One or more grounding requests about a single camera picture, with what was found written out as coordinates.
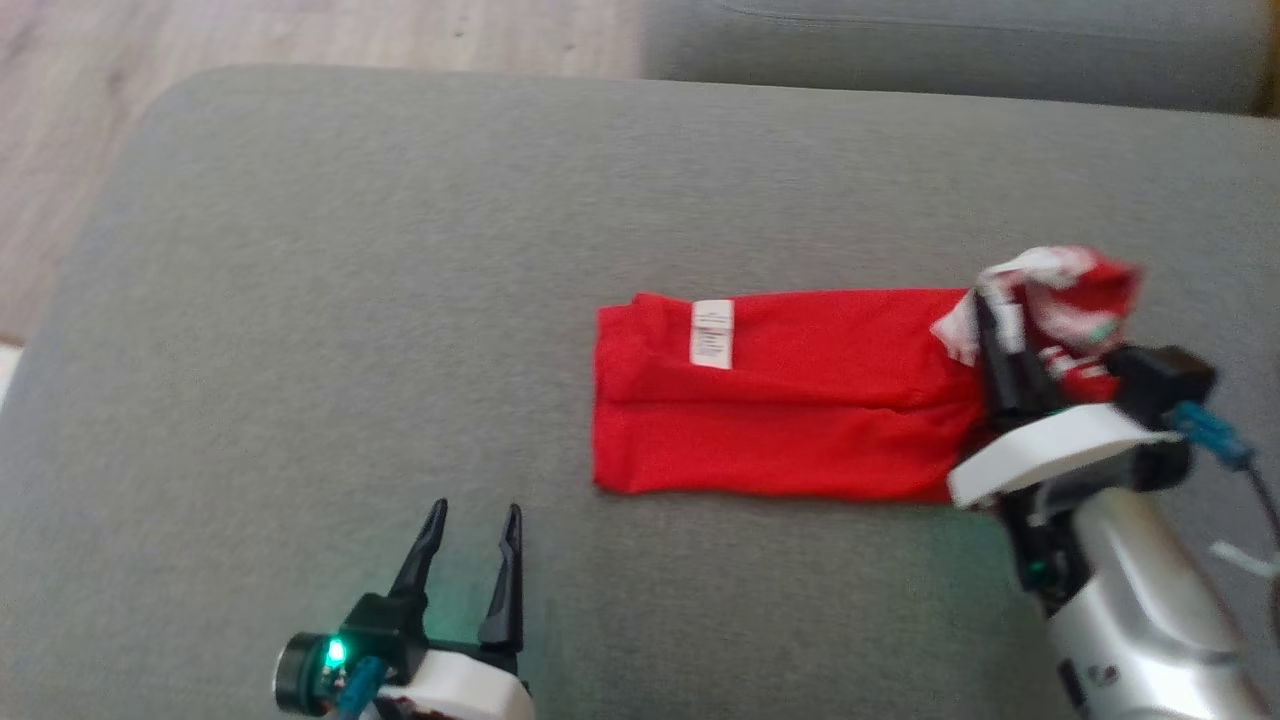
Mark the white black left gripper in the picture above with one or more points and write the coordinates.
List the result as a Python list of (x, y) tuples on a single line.
[(440, 680)]

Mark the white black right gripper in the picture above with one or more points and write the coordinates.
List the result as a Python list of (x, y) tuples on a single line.
[(1060, 450)]

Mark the red and white garment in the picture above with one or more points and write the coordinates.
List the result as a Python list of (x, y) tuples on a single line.
[(800, 400)]

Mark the large grey sofa seat cushion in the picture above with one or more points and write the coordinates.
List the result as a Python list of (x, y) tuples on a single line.
[(350, 350)]

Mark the small grey sofa cushion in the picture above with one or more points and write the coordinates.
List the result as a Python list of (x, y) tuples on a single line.
[(950, 50)]

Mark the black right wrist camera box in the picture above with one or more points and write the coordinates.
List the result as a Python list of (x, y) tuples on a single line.
[(1165, 380)]

